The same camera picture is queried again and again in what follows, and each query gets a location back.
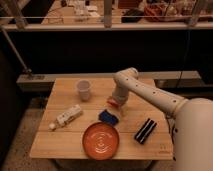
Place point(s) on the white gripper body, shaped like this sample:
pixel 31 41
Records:
pixel 120 95

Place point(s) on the black object on shelf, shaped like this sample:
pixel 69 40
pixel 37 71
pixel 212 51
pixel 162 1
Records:
pixel 132 16

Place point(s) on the white plastic bottle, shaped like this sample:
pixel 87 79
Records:
pixel 66 117

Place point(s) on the grey metal frame rail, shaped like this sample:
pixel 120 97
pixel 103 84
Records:
pixel 169 79

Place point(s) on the diagonal metal pole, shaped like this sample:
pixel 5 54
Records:
pixel 26 69

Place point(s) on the blue crumpled cloth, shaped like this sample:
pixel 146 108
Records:
pixel 107 117

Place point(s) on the red basket on shelf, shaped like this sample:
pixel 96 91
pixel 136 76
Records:
pixel 161 13

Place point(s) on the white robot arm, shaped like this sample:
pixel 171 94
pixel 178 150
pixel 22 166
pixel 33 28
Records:
pixel 193 141

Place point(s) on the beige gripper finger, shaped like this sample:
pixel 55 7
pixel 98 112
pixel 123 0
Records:
pixel 122 110

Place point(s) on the orange plate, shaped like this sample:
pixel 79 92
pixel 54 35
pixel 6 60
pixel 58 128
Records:
pixel 100 141

